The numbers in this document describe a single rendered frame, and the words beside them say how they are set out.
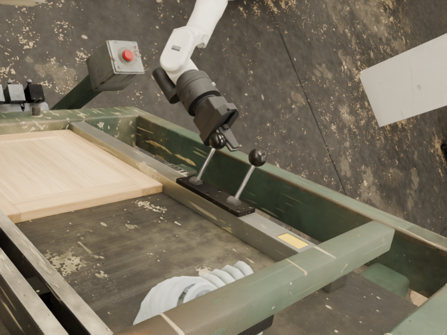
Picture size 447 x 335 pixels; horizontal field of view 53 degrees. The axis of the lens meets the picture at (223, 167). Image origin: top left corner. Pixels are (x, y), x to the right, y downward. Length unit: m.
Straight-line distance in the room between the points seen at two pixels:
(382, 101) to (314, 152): 1.17
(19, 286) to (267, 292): 0.39
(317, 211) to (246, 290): 0.79
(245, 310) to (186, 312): 0.03
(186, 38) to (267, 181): 0.40
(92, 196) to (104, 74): 0.71
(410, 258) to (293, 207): 0.29
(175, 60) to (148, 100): 1.67
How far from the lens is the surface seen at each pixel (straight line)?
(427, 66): 4.41
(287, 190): 1.08
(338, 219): 1.01
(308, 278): 0.29
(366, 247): 0.35
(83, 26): 2.73
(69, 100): 1.91
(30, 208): 0.91
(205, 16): 1.13
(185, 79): 1.05
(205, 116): 1.02
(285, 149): 3.42
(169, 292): 0.30
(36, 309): 0.55
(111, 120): 1.49
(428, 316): 0.60
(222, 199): 0.91
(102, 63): 1.60
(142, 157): 1.13
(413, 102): 4.51
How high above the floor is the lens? 2.15
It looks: 47 degrees down
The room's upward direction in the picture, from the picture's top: 71 degrees clockwise
